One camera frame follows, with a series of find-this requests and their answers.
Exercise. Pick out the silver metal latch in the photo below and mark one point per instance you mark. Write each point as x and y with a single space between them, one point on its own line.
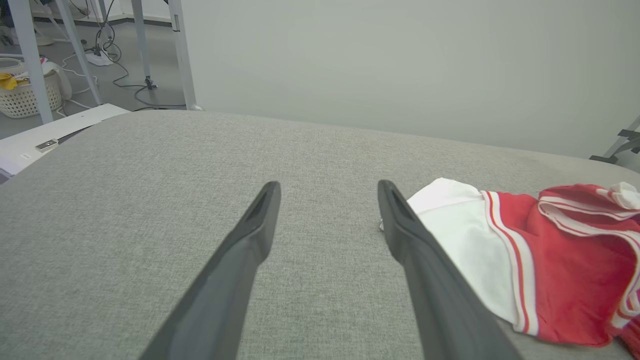
46 145

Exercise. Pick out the yellow cloth item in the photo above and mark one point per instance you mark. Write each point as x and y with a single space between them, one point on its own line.
7 81

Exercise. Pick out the white power strip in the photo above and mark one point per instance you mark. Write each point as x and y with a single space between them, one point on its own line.
100 58

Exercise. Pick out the grey metal frame leg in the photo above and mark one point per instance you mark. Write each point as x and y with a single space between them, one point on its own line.
184 60
77 50
30 55
142 45

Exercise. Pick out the white flat-topped box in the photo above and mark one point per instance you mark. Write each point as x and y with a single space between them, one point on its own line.
30 140

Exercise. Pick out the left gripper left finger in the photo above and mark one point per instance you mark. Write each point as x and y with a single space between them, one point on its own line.
235 270

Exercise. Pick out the black metal stand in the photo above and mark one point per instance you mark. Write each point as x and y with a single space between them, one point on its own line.
627 135

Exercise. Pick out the white woven laundry basket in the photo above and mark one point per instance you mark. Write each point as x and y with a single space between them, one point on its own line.
20 102

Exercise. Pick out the white cloth with red trim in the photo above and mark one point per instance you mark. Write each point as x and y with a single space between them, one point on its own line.
63 82

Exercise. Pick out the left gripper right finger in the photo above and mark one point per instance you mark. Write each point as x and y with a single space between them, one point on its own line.
430 280

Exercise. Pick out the red and white basketball jersey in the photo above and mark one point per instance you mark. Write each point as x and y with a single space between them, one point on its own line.
565 270

